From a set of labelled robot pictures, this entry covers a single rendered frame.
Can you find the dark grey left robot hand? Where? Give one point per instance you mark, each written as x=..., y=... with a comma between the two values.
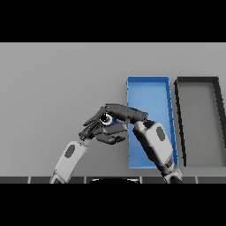
x=88, y=133

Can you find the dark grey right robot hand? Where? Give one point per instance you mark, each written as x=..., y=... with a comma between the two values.
x=126, y=112

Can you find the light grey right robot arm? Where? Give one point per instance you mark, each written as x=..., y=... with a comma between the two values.
x=153, y=139

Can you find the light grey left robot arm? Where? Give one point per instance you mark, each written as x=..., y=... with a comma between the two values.
x=69, y=160

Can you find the blue bin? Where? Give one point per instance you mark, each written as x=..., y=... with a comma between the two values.
x=150, y=94

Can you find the dark grey bin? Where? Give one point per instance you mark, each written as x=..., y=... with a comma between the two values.
x=198, y=123

